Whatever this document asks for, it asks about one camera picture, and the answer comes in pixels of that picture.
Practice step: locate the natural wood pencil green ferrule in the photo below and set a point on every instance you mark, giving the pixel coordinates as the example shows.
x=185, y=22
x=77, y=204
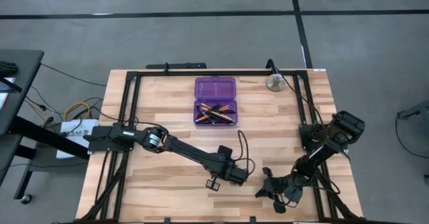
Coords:
x=223, y=116

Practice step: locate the purple plastic supply box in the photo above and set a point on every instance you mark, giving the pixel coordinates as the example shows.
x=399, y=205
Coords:
x=214, y=88

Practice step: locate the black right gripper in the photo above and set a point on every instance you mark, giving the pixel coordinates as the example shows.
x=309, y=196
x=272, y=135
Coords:
x=288, y=187

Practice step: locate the grey stand leg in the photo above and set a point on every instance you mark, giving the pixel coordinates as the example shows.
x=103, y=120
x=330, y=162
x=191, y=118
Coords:
x=419, y=110

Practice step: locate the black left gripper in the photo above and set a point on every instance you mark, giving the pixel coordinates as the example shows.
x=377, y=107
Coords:
x=238, y=176

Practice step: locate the black caster wheel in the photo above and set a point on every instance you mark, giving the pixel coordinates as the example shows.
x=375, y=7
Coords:
x=26, y=198

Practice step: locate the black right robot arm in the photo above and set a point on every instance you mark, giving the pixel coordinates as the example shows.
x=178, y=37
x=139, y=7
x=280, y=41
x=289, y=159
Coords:
x=321, y=153

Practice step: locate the white printed paper sheet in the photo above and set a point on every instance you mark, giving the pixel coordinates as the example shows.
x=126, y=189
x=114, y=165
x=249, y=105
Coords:
x=77, y=130

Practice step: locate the metal cylinder on disc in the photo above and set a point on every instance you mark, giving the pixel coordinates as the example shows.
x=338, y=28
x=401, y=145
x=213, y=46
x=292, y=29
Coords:
x=275, y=82

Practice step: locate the white sheet dark clip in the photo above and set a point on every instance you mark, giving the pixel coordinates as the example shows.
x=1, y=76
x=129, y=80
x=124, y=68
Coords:
x=6, y=83

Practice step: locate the black aluminium table frame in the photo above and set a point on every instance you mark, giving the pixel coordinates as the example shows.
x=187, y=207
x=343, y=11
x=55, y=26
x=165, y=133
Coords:
x=218, y=73

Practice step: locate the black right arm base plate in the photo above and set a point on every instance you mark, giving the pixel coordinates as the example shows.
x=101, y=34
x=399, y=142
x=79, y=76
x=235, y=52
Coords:
x=305, y=145

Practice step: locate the black pouch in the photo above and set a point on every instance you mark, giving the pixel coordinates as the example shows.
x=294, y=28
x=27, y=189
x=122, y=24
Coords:
x=7, y=68

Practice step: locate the black side table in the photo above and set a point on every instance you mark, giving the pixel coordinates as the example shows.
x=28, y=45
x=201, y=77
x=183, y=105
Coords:
x=23, y=63

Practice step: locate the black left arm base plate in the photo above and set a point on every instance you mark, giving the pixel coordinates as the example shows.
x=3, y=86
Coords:
x=97, y=147

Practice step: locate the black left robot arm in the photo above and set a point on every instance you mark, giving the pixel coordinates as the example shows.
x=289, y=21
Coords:
x=187, y=148

